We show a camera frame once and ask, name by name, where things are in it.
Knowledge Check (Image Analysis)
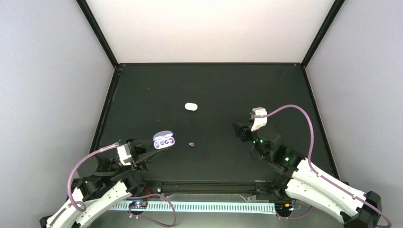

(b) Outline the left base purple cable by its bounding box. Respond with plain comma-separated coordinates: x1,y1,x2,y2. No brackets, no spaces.
124,192,178,227

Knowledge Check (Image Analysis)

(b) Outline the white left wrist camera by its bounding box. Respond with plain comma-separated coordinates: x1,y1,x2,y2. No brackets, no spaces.
117,143,133,166

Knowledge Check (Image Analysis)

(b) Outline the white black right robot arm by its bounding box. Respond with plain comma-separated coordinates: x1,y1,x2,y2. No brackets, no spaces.
232,123,381,228

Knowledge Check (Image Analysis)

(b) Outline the black frame post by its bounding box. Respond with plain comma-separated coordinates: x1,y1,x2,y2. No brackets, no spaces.
76,0,119,68
301,0,345,69

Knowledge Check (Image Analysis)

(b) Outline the white earbud charging case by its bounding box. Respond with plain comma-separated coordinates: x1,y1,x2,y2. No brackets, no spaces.
184,103,198,111

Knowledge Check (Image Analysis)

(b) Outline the purple charging case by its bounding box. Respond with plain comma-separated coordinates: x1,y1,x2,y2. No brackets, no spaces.
153,130,174,149

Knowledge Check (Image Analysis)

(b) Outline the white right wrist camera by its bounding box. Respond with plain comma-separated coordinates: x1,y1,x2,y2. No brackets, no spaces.
250,107,268,132

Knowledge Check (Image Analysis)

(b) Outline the white slotted cable duct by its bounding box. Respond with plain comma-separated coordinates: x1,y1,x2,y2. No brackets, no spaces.
110,200,276,215

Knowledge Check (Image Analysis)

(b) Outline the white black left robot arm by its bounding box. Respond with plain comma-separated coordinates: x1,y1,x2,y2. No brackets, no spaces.
39,136,175,228

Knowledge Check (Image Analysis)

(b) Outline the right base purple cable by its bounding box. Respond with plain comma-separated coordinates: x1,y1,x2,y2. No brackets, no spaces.
275,204,314,220

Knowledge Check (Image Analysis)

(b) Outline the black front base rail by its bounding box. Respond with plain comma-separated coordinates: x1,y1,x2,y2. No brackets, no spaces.
145,180,272,194

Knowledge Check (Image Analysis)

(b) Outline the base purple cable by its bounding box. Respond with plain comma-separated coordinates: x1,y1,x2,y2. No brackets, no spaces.
275,204,314,220
124,192,178,227

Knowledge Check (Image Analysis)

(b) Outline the black rear left frame post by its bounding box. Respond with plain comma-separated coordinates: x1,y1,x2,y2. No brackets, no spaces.
76,0,119,68

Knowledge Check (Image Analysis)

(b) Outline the black rear right frame post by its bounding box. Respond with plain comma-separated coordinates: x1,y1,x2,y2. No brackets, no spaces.
301,0,345,69

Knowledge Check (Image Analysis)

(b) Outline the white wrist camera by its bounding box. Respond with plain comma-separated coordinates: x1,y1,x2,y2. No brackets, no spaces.
117,143,133,166
250,107,268,132

